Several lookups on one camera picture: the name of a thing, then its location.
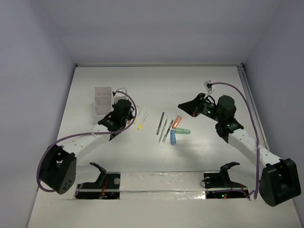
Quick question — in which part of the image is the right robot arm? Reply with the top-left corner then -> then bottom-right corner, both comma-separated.
178,93 -> 302,207

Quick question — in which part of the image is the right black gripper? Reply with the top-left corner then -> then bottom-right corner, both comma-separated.
177,93 -> 222,123

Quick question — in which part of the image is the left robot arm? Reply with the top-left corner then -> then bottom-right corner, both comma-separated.
36,99 -> 137,195

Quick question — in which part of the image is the white pen yellow tip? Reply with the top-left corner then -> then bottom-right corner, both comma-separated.
137,112 -> 149,130

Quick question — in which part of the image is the translucent pink pen holder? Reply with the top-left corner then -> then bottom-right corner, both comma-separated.
94,86 -> 112,117

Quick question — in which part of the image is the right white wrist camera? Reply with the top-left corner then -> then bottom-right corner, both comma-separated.
204,80 -> 215,97

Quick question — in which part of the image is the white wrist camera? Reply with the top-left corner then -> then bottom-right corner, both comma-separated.
112,87 -> 127,99
204,80 -> 215,97

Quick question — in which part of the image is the orange translucent eraser case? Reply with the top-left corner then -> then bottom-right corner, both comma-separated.
172,115 -> 182,129

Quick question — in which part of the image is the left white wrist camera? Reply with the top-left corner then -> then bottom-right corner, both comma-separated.
112,87 -> 127,99

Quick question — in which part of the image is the green translucent eraser case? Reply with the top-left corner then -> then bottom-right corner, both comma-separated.
174,128 -> 190,135

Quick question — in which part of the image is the blue translucent eraser case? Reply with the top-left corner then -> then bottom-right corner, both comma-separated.
170,129 -> 176,145

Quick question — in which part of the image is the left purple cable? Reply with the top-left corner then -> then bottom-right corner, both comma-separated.
36,91 -> 138,192

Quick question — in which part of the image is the dark grey pen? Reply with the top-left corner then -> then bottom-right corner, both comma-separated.
156,112 -> 165,135

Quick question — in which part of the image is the green dark pen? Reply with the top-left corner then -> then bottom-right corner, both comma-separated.
162,120 -> 174,143

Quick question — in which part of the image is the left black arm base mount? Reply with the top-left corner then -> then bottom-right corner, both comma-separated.
74,162 -> 121,200

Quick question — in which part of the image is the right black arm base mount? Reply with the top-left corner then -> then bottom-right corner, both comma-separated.
200,161 -> 249,199

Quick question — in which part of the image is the clear silver pen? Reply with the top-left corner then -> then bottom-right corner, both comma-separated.
158,118 -> 168,143

